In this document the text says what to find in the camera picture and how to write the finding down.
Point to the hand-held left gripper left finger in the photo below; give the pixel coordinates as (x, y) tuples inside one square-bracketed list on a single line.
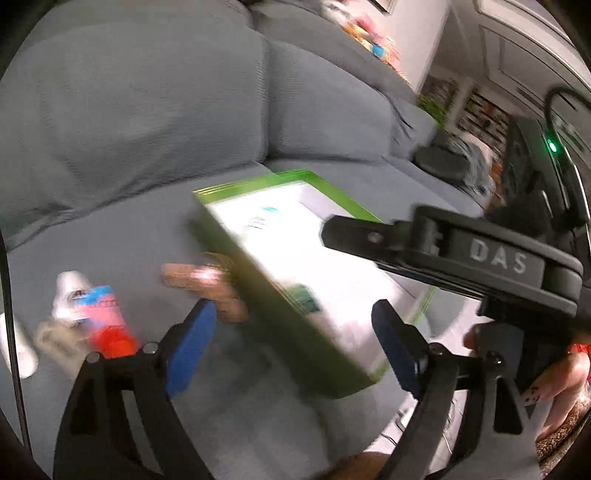
[(191, 350)]

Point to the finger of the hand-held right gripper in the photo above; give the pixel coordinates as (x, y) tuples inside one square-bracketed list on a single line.
[(360, 237)]

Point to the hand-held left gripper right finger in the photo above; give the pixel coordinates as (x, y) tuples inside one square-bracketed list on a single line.
[(397, 350)]

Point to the brown rounded object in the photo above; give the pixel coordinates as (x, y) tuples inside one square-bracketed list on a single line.
[(217, 295)]

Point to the green cardboard box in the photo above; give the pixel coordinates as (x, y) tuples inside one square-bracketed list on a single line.
[(295, 240)]

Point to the small red and blue box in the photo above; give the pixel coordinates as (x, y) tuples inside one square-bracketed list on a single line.
[(106, 318)]

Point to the beige object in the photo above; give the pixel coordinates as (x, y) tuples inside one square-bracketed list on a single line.
[(55, 341)]

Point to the person's right hand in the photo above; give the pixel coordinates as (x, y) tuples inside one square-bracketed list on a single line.
[(563, 383)]

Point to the dark cushion on sofa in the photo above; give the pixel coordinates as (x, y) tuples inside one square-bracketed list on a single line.
[(475, 170)]

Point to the black round cushion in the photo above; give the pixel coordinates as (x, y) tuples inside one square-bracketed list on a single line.
[(438, 161)]

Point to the bookshelf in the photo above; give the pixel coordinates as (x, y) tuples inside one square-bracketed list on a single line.
[(485, 115)]

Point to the green plant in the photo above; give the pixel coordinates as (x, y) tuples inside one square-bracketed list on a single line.
[(431, 106)]

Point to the white plastic object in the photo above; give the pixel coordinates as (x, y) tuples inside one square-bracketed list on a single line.
[(23, 355)]

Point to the row of colourful plush toys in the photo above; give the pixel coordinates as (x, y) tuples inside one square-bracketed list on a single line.
[(364, 27)]

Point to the grey sofa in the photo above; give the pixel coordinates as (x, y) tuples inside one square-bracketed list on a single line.
[(138, 115)]

